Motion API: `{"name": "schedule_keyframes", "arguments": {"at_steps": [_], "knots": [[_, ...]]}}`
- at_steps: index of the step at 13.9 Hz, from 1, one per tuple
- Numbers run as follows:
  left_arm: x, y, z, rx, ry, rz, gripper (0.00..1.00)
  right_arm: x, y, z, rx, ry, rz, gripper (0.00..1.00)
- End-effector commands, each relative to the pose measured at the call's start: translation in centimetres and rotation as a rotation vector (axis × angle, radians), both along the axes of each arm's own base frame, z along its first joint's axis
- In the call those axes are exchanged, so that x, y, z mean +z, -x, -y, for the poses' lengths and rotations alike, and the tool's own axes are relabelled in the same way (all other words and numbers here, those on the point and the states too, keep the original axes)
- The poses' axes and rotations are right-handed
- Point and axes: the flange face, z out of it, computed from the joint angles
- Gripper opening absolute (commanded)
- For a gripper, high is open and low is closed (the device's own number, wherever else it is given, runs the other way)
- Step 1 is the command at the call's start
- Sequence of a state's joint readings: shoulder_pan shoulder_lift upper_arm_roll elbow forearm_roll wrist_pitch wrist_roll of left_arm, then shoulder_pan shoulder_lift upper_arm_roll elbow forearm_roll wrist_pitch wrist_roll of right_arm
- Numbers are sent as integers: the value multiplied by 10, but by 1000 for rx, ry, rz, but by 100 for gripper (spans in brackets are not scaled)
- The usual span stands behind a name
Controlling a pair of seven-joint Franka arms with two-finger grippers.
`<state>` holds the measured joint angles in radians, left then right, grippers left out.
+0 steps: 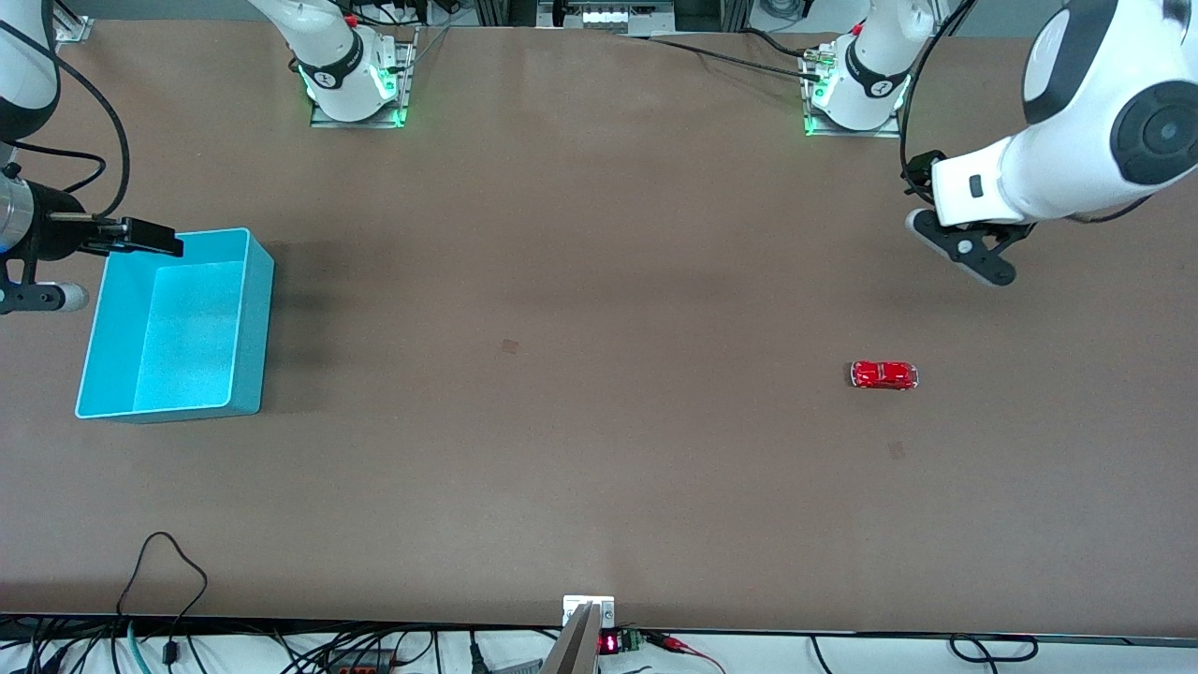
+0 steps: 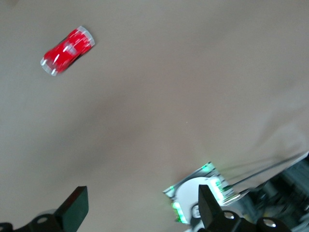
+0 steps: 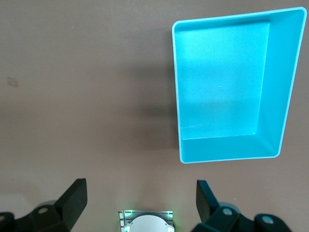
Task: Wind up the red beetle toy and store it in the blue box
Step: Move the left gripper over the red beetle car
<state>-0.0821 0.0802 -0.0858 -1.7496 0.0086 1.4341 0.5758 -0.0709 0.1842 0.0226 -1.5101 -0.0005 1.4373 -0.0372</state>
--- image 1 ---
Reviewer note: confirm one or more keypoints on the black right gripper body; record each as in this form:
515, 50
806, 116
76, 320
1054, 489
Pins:
58, 234

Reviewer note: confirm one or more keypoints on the red beetle toy car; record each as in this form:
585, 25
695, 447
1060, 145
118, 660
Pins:
884, 374

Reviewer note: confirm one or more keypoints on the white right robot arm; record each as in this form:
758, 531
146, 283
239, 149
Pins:
332, 56

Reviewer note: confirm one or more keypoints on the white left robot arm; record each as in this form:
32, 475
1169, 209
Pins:
1076, 159

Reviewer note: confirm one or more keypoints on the blue plastic box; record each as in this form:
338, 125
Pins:
187, 328

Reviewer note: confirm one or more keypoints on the black power strip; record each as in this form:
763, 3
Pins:
360, 663

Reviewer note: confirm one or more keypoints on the red clip lead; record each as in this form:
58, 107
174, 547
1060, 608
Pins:
683, 646

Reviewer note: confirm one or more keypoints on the red led display module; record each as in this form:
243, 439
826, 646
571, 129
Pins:
610, 643

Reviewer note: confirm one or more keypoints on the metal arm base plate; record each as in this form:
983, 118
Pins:
408, 75
861, 133

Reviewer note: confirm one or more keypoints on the aluminium frame profile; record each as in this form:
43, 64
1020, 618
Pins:
73, 26

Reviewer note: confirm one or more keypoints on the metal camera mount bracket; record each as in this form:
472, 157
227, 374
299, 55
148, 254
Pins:
578, 646

